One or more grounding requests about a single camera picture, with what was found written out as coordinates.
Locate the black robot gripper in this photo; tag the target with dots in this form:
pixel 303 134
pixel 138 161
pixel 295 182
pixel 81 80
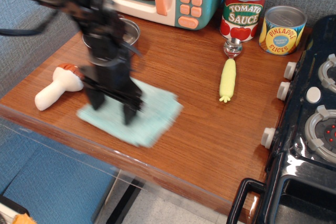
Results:
pixel 109 74

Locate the light teal cloth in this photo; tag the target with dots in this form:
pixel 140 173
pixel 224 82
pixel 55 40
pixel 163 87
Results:
pixel 159 112

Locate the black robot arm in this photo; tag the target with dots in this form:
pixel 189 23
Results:
pixel 96 17

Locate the plush brown white mushroom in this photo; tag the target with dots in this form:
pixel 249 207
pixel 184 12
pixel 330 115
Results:
pixel 66 78

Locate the small steel pot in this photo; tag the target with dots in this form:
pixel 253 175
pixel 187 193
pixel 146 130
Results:
pixel 132 32

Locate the orange black object bottom left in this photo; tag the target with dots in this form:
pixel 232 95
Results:
pixel 12 212

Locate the tomato sauce can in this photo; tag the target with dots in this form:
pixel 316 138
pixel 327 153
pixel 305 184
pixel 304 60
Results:
pixel 240 19

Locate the pineapple slices can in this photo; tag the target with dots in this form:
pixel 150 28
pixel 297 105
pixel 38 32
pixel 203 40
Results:
pixel 282 29

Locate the black toy stove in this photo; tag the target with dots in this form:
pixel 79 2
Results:
pixel 300 171

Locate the spoon with yellow-green handle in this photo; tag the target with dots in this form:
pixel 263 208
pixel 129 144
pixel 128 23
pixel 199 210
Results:
pixel 232 48

